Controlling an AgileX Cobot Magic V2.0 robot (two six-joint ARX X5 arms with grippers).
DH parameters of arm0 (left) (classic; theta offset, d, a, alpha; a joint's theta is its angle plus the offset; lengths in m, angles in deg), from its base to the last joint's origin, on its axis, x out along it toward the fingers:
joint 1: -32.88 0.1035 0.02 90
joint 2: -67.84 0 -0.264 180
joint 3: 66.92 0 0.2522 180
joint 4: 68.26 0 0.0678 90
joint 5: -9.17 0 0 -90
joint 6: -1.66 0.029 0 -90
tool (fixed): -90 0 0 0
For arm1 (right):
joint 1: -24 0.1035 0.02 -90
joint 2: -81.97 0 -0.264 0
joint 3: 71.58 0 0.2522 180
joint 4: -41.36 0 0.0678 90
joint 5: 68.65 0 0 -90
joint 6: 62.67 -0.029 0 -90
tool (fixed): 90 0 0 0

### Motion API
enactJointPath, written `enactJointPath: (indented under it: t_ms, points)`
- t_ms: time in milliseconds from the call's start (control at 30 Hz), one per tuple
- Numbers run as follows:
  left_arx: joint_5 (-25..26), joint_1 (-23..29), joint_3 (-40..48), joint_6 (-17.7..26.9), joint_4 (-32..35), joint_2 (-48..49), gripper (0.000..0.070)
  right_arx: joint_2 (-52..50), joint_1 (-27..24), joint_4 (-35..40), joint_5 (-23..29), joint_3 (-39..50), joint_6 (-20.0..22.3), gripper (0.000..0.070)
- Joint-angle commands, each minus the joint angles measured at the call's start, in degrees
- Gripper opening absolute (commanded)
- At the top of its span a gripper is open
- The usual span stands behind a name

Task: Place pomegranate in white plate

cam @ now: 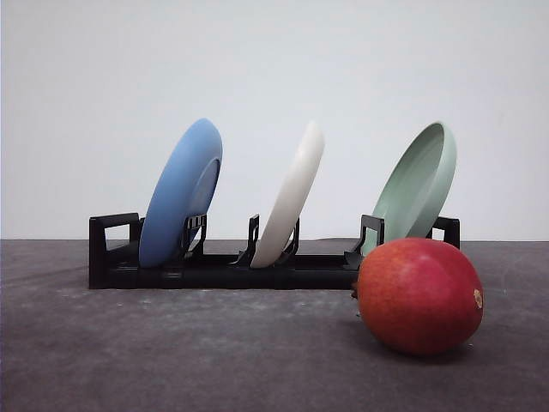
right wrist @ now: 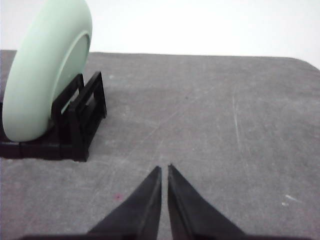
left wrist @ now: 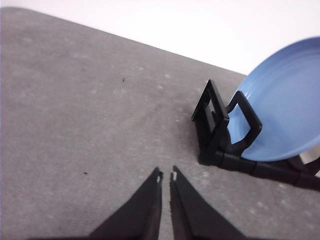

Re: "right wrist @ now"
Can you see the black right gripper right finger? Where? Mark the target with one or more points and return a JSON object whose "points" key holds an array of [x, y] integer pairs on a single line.
{"points": [[194, 217]]}

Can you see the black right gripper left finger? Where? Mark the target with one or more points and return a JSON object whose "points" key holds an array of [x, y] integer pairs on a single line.
{"points": [[138, 218]]}

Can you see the green plate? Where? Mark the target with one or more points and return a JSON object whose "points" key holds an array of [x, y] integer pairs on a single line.
{"points": [[51, 54]]}

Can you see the black plate rack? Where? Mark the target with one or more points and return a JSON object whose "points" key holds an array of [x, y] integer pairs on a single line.
{"points": [[75, 120]]}

